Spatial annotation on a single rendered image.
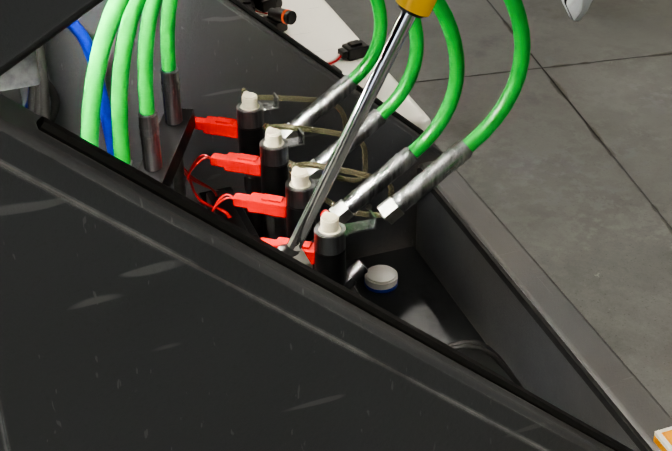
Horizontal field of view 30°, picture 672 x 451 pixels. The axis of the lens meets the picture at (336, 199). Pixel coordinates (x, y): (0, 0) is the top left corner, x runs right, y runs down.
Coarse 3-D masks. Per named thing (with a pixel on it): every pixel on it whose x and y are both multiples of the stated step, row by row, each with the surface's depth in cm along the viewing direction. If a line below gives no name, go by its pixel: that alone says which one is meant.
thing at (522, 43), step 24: (120, 0) 91; (504, 0) 103; (528, 24) 105; (96, 48) 93; (528, 48) 106; (96, 72) 93; (96, 96) 94; (504, 96) 108; (96, 120) 95; (96, 144) 97; (480, 144) 109
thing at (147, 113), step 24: (144, 24) 110; (144, 48) 111; (144, 72) 113; (408, 72) 123; (144, 96) 114; (144, 120) 115; (384, 120) 124; (144, 144) 116; (144, 168) 118; (312, 168) 124
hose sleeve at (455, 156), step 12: (456, 144) 109; (444, 156) 109; (456, 156) 109; (468, 156) 109; (432, 168) 109; (444, 168) 109; (456, 168) 110; (420, 180) 109; (432, 180) 109; (396, 192) 110; (408, 192) 109; (420, 192) 109; (396, 204) 110; (408, 204) 110
